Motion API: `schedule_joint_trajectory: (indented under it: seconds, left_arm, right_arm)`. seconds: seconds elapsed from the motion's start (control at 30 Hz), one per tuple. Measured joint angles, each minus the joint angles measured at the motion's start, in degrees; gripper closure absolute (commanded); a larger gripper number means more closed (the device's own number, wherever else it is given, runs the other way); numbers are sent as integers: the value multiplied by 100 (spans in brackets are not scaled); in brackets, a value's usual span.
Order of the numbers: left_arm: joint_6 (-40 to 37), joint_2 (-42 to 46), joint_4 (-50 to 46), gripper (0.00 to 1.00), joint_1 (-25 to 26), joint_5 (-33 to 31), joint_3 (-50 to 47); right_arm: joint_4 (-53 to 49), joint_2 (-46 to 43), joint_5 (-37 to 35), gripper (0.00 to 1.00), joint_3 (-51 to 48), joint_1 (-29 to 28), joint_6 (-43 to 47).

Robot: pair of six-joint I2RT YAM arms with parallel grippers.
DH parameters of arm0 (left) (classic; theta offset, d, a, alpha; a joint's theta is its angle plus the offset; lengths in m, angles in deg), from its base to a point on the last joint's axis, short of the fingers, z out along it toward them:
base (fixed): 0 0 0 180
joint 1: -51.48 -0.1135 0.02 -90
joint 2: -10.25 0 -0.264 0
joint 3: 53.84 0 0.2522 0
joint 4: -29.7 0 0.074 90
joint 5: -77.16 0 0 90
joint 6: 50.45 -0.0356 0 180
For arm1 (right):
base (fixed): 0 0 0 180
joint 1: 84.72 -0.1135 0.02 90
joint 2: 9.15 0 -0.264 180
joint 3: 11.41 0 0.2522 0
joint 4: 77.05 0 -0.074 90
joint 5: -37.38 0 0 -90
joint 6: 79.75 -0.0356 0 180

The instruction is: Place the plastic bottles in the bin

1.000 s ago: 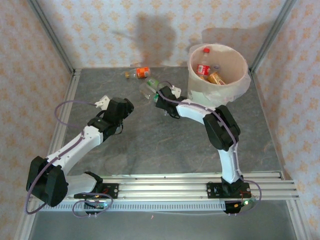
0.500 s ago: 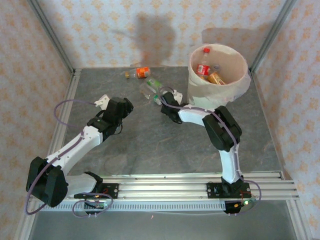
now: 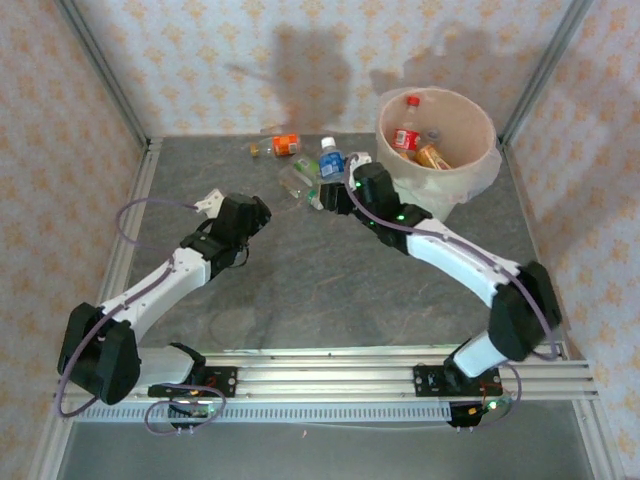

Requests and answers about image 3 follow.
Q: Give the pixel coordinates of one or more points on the blue label water bottle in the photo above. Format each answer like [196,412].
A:
[331,165]

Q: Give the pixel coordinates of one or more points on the red label cola bottle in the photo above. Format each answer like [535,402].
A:
[406,139]

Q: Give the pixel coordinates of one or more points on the orange juice plastic bottle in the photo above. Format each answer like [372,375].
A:
[431,156]

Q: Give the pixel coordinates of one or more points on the orange label plastic bottle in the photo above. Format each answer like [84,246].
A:
[287,145]

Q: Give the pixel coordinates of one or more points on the purple label clear bottle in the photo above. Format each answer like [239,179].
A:
[433,134]

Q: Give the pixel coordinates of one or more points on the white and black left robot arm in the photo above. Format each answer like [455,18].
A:
[155,290]

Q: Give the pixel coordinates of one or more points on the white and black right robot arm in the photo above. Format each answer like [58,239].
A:
[450,255]

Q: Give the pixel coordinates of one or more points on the translucent plastic bin liner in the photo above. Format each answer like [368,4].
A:
[480,175]

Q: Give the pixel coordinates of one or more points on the round pale plastic bin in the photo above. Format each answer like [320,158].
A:
[460,120]

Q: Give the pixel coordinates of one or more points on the left controller board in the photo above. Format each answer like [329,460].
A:
[192,411]

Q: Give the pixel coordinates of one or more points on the controller board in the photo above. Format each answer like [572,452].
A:
[467,415]
[192,411]

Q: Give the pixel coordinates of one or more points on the right controller board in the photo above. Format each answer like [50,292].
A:
[467,415]

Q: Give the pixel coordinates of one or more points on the aluminium table side rail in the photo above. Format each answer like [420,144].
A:
[531,225]
[127,230]

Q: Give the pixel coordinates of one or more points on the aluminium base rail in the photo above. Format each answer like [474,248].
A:
[325,375]

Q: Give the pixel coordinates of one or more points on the aluminium frame post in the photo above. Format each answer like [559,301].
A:
[545,70]
[100,70]

